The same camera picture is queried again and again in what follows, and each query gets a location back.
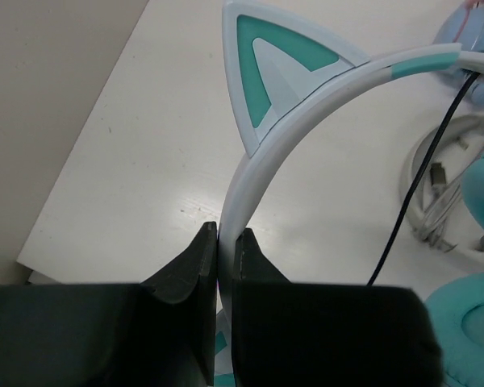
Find pink blue cat-ear headphones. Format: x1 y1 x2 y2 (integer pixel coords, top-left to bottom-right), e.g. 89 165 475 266
433 1 484 107

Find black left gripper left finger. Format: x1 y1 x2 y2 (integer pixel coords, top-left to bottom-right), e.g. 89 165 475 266
0 222 217 386

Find white grey headphones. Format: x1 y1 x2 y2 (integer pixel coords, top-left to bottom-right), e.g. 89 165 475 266
406 114 484 258

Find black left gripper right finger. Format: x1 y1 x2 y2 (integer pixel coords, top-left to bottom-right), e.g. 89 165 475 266
232 229 444 386

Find thin black headphone cable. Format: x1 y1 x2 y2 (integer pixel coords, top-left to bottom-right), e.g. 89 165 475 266
365 70 484 287

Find teal cat-ear headphones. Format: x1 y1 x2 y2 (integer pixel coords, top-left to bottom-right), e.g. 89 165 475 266
214 1 484 386

